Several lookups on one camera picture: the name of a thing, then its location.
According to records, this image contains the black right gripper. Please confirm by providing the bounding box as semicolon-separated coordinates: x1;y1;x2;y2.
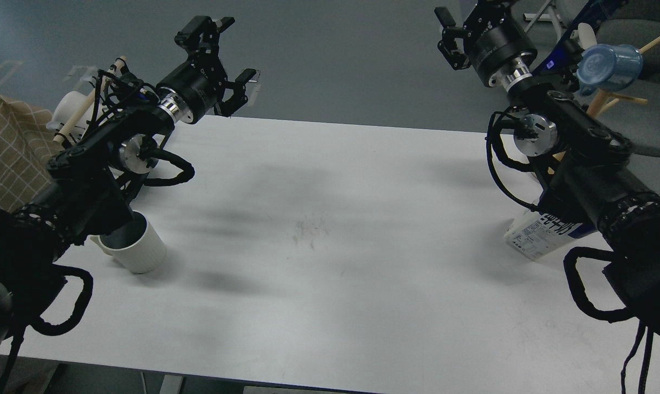
434;1;538;87

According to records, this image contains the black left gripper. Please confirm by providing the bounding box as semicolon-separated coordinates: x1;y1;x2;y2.
156;15;260;124

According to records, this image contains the white ribbed mug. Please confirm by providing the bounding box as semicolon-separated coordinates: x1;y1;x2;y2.
89;211;167;274

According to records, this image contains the blue white milk carton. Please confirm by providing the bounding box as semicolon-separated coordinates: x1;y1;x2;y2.
503;210;597;261

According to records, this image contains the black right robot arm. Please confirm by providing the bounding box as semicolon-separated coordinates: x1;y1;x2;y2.
434;1;660;393

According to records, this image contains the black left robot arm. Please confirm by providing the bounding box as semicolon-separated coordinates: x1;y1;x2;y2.
0;16;256;393

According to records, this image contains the white rear cup on rack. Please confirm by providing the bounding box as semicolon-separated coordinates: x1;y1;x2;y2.
45;90;96;147

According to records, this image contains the blue plastic cup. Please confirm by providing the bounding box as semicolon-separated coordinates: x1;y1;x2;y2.
576;43;644;96

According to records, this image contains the white chair base with casters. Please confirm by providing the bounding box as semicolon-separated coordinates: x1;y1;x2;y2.
522;1;565;39

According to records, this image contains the wooden mug tree stand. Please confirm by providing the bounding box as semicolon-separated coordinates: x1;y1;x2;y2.
574;23;660;118

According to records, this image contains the beige checkered cloth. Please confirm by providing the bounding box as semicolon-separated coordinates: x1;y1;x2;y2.
0;95;61;211

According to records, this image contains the grey office chair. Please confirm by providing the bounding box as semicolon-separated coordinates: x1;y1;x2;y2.
595;1;660;157

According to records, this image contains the black wire cup rack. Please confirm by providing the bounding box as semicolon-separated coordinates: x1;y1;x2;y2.
60;66;160;176

